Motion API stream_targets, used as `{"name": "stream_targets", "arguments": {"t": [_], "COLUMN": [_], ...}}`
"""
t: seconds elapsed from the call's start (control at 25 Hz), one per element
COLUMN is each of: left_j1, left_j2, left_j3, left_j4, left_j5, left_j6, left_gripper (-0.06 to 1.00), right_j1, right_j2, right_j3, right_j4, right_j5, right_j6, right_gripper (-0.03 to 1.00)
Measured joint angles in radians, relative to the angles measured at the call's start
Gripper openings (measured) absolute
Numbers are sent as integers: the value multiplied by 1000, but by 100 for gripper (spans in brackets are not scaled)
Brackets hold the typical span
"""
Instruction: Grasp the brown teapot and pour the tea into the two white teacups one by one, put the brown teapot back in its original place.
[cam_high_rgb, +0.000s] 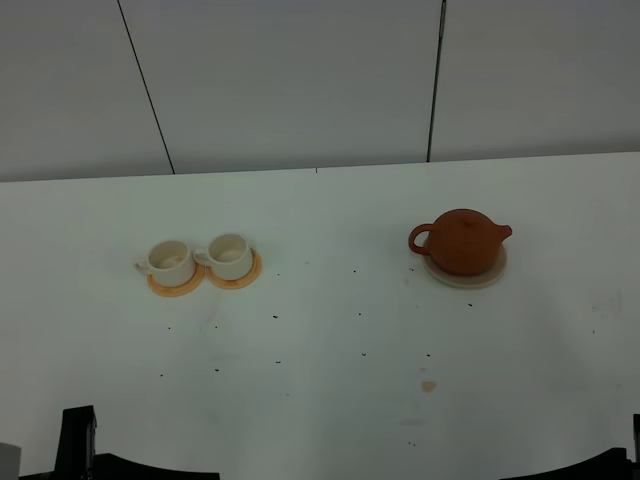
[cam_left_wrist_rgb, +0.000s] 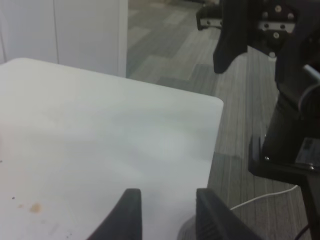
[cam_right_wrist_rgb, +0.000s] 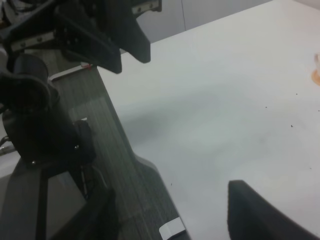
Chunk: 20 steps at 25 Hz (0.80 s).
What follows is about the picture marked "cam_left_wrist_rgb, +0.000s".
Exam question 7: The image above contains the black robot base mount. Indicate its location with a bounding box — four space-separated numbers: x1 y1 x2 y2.
248 135 320 240

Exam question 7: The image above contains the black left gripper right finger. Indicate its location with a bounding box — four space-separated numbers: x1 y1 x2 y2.
195 188 260 240

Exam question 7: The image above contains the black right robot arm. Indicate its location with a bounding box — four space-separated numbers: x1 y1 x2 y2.
196 0 320 167

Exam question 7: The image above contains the white cable on floor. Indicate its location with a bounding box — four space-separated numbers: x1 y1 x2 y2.
229 184 301 211

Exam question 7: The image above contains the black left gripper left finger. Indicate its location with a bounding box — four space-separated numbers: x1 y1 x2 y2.
89 188 142 240

